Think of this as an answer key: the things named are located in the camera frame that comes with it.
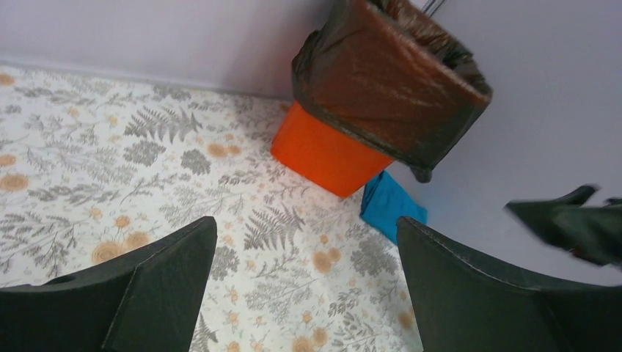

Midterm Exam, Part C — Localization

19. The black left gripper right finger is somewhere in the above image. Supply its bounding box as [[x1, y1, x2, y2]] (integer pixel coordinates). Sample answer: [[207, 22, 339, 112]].
[[397, 217, 621, 351]]

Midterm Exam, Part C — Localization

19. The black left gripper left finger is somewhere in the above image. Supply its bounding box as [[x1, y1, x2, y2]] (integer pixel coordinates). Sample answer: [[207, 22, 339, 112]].
[[1, 216, 217, 351]]

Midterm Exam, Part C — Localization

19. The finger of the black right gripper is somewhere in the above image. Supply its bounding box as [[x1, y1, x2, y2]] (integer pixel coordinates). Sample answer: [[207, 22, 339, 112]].
[[505, 184, 621, 266]]

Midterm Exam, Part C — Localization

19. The black plastic trash bag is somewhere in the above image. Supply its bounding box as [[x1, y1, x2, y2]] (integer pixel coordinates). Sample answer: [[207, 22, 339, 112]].
[[291, 1, 493, 183]]

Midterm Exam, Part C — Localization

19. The orange plastic trash bin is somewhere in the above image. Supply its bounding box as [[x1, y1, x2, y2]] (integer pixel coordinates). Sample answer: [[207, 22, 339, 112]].
[[271, 101, 393, 198]]

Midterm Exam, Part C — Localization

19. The bright blue folded cloth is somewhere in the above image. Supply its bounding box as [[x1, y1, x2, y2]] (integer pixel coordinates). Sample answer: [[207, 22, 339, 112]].
[[359, 171, 428, 245]]

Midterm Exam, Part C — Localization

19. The floral patterned table mat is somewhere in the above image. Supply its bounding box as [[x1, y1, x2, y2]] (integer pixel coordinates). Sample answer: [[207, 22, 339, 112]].
[[1, 65, 422, 351]]

